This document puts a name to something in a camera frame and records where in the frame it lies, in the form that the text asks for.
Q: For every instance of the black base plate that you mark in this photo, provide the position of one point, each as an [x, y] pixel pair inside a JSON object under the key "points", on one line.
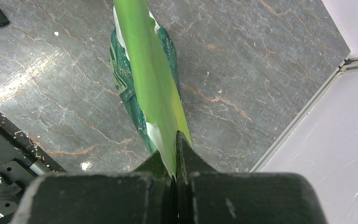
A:
{"points": [[21, 161]]}

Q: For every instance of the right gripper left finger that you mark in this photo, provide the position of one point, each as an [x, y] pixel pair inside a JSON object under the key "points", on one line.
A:
{"points": [[143, 196]]}

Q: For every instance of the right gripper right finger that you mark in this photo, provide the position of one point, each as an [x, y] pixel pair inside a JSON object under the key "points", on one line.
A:
{"points": [[206, 196]]}

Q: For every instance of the green litter bag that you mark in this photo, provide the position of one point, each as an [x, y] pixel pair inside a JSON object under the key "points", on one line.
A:
{"points": [[146, 47]]}

